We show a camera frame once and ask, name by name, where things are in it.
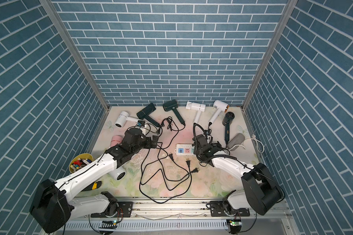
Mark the dark teal round hair dryer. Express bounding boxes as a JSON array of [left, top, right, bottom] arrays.
[[222, 112, 235, 144]]

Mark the dark green boxy hair dryer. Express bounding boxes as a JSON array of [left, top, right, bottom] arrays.
[[163, 99, 185, 125]]

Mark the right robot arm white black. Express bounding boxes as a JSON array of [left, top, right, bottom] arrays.
[[192, 143, 285, 215]]

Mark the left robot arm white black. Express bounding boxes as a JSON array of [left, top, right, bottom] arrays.
[[29, 128, 158, 234]]

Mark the white multicolour power strip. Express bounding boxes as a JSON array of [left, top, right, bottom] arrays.
[[175, 144, 195, 156]]

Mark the dark green slim hair dryer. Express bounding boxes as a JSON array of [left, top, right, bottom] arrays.
[[136, 103, 161, 128]]

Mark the pink hair dryer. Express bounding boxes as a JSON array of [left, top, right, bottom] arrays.
[[110, 135, 123, 147]]

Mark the grey oval pad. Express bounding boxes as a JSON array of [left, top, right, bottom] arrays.
[[227, 133, 246, 151]]

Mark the white boxy hair dryer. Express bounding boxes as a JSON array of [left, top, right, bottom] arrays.
[[186, 101, 206, 123]]

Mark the black yellow utility knife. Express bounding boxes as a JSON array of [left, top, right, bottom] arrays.
[[84, 181, 102, 191]]

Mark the yellow cup with small items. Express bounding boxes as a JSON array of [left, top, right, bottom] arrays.
[[69, 153, 93, 173]]

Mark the black cable of white dryer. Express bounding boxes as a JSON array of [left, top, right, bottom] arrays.
[[139, 140, 200, 204]]

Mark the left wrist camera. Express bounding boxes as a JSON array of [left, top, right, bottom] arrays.
[[136, 120, 146, 128]]

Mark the white power strip cord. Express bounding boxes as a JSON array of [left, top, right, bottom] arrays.
[[238, 135, 265, 155]]

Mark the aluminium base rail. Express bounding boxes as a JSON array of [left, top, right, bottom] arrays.
[[55, 198, 299, 235]]

